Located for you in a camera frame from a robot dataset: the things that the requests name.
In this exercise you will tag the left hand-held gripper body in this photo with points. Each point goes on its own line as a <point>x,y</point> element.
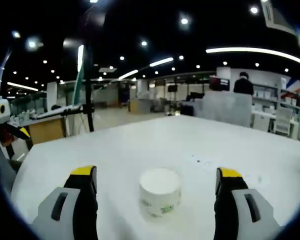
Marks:
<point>1,117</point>

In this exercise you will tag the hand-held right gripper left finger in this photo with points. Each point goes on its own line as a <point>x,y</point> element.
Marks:
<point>86,205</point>

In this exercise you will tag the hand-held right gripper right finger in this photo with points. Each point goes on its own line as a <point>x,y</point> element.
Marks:
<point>226,207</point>

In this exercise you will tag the white paper cup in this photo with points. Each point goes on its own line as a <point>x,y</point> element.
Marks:
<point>160,185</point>

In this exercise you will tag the wooden side desk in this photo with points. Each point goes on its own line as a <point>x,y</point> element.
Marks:
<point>47,131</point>

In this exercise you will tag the white table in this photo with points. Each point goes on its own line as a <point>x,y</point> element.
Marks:
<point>140,140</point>

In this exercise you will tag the grey partition panel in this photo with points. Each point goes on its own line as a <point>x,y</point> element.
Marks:
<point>227,110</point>

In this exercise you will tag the white office chair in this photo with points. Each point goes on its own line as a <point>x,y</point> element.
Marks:
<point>284,120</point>

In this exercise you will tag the wooden cabinet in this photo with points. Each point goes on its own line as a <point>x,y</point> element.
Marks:
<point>140,106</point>

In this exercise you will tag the black monitor on stand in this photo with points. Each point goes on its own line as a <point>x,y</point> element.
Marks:
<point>172,88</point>

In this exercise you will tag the round ceiling downlights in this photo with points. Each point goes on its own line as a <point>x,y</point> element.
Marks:
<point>144,43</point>

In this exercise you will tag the curved ceiling light strip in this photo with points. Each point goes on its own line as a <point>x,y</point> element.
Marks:
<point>252,50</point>

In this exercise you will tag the ceiling air conditioner vent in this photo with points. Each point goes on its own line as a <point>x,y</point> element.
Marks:
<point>277,17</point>

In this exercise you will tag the white wall shelving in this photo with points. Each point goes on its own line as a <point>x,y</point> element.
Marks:
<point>265,95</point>

